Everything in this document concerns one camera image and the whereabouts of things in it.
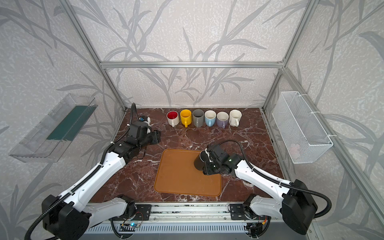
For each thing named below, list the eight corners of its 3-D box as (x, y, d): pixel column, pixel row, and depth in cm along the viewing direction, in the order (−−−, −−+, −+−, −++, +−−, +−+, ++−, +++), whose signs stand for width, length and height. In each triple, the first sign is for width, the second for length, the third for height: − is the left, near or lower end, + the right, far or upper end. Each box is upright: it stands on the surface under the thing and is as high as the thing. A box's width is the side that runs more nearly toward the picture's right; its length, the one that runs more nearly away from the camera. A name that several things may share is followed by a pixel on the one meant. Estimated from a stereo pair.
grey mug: (192, 131, 109) (192, 121, 100) (193, 119, 116) (192, 109, 108) (204, 131, 109) (204, 121, 100) (203, 119, 116) (204, 109, 108)
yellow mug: (180, 129, 110) (179, 121, 102) (182, 117, 117) (180, 109, 109) (191, 129, 110) (190, 121, 102) (192, 117, 117) (191, 109, 109)
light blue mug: (204, 130, 109) (205, 121, 101) (204, 119, 116) (205, 110, 108) (215, 130, 109) (216, 121, 101) (214, 119, 116) (215, 110, 108)
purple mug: (217, 130, 108) (218, 123, 101) (216, 118, 115) (216, 111, 109) (228, 130, 108) (230, 123, 101) (226, 118, 115) (228, 111, 109)
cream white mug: (166, 129, 110) (164, 122, 104) (168, 117, 117) (167, 110, 111) (178, 129, 110) (177, 122, 104) (179, 117, 117) (178, 110, 111)
